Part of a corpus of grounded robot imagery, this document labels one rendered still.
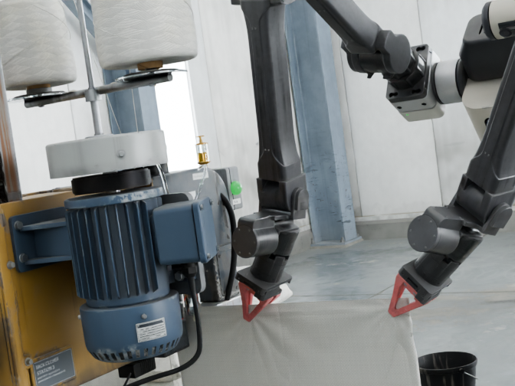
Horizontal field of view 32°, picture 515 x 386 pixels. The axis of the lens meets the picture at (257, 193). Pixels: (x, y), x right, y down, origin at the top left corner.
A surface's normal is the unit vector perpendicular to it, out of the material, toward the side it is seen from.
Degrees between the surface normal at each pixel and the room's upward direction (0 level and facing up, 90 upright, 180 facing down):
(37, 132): 90
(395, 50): 100
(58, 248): 90
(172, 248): 90
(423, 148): 90
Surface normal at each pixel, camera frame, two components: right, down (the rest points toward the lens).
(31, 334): 0.84, -0.08
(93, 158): -0.06, 0.07
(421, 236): -0.73, -0.12
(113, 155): 0.31, 0.04
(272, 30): 0.73, 0.18
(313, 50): -0.52, 0.13
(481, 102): -0.47, -0.67
